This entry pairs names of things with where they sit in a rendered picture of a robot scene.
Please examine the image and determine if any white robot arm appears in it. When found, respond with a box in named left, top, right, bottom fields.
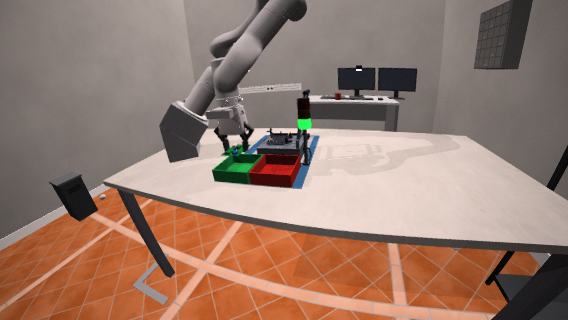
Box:
left=176, top=0, right=307, bottom=122

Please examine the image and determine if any green circuit board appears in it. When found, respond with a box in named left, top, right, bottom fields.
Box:
left=221, top=143, right=243, bottom=156

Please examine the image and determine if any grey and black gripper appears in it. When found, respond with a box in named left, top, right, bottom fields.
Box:
left=214, top=104, right=254, bottom=152

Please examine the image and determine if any red bin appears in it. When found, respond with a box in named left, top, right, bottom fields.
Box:
left=249, top=154, right=301, bottom=188

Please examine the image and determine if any green open bin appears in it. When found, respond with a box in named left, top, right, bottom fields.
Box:
left=212, top=154, right=264, bottom=184

